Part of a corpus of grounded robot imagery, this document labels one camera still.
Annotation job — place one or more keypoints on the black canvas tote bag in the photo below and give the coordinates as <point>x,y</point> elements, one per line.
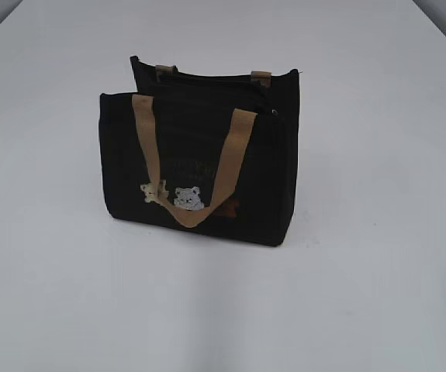
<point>211,155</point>

